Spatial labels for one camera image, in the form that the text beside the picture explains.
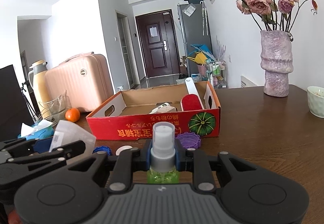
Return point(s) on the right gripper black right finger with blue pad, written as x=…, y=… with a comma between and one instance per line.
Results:
x=246, y=192

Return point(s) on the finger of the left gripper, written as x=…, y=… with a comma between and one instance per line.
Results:
x=22, y=146
x=38, y=161

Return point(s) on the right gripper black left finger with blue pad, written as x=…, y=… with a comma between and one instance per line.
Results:
x=76, y=192

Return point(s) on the translucent cotton swab box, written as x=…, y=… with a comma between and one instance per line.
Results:
x=67, y=132

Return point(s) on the purple ridged plastic lid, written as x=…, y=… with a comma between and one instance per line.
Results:
x=189, y=140

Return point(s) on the green spray bottle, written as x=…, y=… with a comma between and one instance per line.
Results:
x=162, y=168

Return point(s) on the blue tissue pack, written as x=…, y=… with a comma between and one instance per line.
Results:
x=40, y=130

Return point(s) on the black monitor screen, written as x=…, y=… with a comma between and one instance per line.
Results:
x=13, y=108

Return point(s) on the orange tangerine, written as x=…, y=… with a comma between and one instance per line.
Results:
x=72, y=115

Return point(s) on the blue ridged plastic lid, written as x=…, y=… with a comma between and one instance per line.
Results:
x=103, y=149

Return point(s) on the clear glass pitcher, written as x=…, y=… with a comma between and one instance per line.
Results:
x=56, y=109

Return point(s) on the small white round disc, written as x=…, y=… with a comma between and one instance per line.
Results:
x=122, y=148

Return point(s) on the beige thermos jug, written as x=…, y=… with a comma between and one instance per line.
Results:
x=37, y=81

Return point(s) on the red cardboard box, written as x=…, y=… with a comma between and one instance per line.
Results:
x=126, y=115

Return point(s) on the pink hard suitcase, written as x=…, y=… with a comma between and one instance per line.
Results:
x=84, y=78

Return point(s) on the red white lint brush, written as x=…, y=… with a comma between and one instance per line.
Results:
x=192, y=101

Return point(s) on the pale green ceramic cup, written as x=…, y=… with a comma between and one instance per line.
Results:
x=316, y=100

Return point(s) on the small white bottle in box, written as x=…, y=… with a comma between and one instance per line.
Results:
x=164, y=108

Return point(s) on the purple textured vase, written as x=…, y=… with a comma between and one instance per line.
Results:
x=277, y=62

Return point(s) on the yellow blue items pile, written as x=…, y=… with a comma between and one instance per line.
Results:
x=200, y=54

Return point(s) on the dark brown entrance door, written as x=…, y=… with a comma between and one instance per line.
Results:
x=159, y=44

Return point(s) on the grey refrigerator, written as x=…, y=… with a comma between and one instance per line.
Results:
x=193, y=28

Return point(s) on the black camera tripod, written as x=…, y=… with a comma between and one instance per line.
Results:
x=30, y=100

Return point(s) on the wire storage cart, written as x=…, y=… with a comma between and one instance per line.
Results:
x=216, y=72

